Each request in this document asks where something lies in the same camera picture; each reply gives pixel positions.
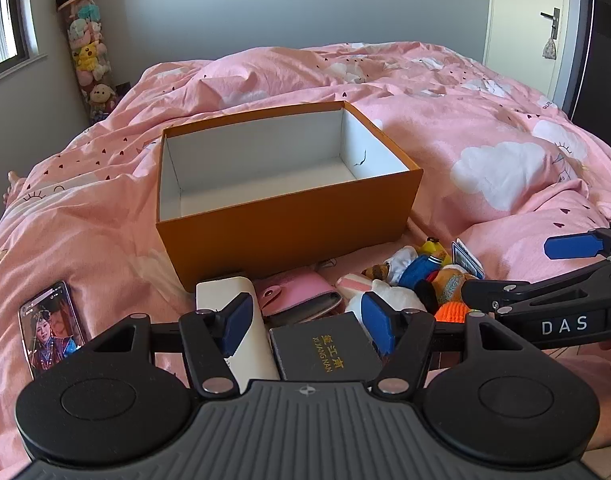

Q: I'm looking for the white glasses case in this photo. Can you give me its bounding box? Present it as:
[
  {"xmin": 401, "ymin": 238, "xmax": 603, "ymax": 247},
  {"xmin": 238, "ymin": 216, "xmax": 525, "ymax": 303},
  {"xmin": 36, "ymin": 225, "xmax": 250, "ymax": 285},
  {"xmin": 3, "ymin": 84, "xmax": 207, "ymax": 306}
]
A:
[{"xmin": 196, "ymin": 275, "xmax": 281, "ymax": 395}]

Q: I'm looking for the blue printed card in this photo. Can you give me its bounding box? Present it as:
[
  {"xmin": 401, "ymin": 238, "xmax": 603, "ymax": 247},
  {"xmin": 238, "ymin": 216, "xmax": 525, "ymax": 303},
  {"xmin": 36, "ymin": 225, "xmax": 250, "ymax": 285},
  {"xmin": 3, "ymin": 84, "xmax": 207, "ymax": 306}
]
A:
[{"xmin": 450, "ymin": 239, "xmax": 486, "ymax": 281}]

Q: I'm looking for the orange crochet doll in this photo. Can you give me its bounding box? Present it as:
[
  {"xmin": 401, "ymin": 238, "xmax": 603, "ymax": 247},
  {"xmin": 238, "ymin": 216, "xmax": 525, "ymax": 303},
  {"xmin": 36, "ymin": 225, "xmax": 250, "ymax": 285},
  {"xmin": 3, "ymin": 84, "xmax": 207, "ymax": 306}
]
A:
[{"xmin": 433, "ymin": 300, "xmax": 473, "ymax": 323}]

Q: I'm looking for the black door handle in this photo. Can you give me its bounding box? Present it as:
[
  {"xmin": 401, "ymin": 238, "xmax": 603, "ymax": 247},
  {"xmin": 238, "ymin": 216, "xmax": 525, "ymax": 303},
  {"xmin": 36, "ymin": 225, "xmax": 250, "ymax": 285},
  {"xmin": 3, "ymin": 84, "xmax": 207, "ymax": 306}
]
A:
[{"xmin": 539, "ymin": 7, "xmax": 561, "ymax": 41}]

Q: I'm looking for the yellow tape measure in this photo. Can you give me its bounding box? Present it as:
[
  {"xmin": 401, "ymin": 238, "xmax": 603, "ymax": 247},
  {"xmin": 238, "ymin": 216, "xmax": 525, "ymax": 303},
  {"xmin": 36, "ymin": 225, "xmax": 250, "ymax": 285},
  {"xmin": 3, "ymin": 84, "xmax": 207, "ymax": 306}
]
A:
[{"xmin": 418, "ymin": 237, "xmax": 446, "ymax": 261}]

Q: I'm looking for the white door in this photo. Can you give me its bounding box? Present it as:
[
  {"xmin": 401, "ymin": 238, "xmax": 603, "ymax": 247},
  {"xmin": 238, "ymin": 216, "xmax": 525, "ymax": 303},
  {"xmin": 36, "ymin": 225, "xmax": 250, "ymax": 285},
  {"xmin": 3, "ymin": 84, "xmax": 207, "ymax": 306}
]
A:
[{"xmin": 483, "ymin": 0, "xmax": 593, "ymax": 113}]

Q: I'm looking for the black box with gold print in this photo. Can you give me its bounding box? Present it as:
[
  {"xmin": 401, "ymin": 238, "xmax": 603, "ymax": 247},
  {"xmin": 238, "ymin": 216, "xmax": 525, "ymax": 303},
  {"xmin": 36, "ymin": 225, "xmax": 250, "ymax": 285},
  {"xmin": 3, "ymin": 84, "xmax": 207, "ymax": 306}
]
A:
[{"xmin": 269, "ymin": 311, "xmax": 383, "ymax": 382}]

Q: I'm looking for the clear tube of plush toys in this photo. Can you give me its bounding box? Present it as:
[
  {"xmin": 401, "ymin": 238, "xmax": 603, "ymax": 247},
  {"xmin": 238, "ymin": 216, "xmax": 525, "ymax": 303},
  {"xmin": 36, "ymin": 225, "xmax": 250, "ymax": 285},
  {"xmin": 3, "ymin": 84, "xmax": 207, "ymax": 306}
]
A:
[{"xmin": 60, "ymin": 0, "xmax": 119, "ymax": 123}]

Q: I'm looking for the pink printed blanket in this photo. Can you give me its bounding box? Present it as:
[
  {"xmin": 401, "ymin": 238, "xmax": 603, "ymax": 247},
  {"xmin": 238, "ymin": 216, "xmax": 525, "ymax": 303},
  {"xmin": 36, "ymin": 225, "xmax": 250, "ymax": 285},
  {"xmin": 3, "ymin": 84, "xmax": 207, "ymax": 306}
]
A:
[{"xmin": 0, "ymin": 40, "xmax": 611, "ymax": 461}]

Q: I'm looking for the pink wallet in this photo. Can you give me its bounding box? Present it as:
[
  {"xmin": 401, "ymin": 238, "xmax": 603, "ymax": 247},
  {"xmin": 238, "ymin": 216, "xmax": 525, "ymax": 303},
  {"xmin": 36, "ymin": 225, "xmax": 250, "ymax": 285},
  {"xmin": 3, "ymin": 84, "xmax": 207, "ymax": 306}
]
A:
[{"xmin": 256, "ymin": 268, "xmax": 343, "ymax": 326}]

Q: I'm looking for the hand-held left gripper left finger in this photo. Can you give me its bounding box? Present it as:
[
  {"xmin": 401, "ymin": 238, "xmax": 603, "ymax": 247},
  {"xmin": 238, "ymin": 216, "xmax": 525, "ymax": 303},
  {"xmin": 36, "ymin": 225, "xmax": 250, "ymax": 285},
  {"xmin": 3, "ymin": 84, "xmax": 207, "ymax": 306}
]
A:
[{"xmin": 88, "ymin": 294, "xmax": 255, "ymax": 397}]

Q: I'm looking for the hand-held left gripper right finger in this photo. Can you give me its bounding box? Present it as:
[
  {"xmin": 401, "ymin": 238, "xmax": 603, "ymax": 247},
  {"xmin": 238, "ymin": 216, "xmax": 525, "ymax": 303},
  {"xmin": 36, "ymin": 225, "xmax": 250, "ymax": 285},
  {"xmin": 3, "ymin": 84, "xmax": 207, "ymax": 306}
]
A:
[{"xmin": 361, "ymin": 291, "xmax": 531, "ymax": 396}]

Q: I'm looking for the orange cardboard box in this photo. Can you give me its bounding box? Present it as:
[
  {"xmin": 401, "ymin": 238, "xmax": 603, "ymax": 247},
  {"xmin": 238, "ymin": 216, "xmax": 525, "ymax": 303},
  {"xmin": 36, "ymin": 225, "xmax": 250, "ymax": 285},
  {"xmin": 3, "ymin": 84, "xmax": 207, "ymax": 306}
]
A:
[{"xmin": 156, "ymin": 100, "xmax": 425, "ymax": 293}]

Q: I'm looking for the smartphone with lit screen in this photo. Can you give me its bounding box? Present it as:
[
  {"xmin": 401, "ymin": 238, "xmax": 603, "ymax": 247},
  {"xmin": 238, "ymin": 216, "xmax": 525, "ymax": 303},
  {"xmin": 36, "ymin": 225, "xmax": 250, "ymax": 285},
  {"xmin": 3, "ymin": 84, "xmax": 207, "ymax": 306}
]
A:
[{"xmin": 18, "ymin": 280, "xmax": 89, "ymax": 381}]

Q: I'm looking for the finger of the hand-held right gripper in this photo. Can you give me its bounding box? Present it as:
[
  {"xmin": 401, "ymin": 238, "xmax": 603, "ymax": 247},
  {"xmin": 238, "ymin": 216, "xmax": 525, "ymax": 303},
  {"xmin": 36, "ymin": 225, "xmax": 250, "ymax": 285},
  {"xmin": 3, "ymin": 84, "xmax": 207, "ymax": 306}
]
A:
[
  {"xmin": 460, "ymin": 259, "xmax": 611, "ymax": 318},
  {"xmin": 544, "ymin": 227, "xmax": 611, "ymax": 263}
]

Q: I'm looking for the white and black plush toy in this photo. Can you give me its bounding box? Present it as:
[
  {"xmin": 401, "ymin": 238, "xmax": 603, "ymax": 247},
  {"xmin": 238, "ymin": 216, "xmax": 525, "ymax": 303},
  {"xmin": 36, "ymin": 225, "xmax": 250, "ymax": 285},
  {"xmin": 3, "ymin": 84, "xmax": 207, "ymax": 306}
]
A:
[{"xmin": 334, "ymin": 274, "xmax": 441, "ymax": 323}]

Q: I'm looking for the bear plush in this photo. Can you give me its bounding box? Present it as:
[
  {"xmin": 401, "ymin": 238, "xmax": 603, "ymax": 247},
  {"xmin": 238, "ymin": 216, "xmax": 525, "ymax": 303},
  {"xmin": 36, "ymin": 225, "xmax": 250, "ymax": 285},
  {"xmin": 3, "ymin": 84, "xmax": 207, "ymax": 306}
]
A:
[{"xmin": 363, "ymin": 245, "xmax": 481, "ymax": 311}]

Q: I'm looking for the dark wardrobe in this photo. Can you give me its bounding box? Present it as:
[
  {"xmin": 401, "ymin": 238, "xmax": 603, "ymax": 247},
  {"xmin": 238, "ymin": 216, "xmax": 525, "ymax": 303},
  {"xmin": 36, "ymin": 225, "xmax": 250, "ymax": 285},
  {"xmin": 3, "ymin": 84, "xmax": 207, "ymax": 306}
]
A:
[{"xmin": 568, "ymin": 0, "xmax": 611, "ymax": 126}]

